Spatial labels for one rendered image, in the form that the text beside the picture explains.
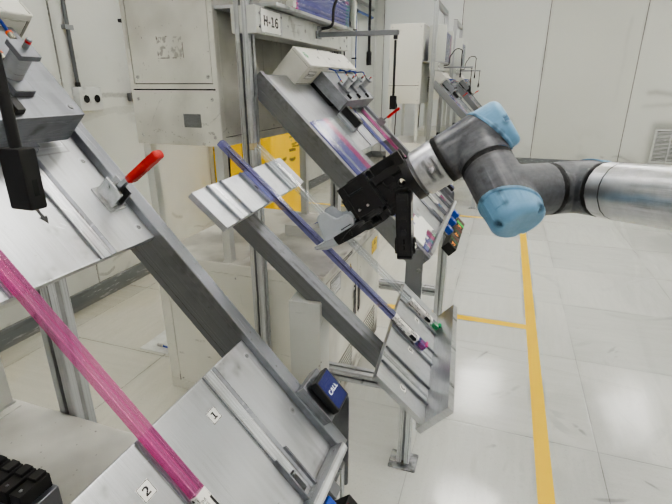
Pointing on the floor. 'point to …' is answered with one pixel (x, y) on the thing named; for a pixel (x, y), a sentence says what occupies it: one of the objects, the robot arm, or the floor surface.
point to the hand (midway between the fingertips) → (325, 246)
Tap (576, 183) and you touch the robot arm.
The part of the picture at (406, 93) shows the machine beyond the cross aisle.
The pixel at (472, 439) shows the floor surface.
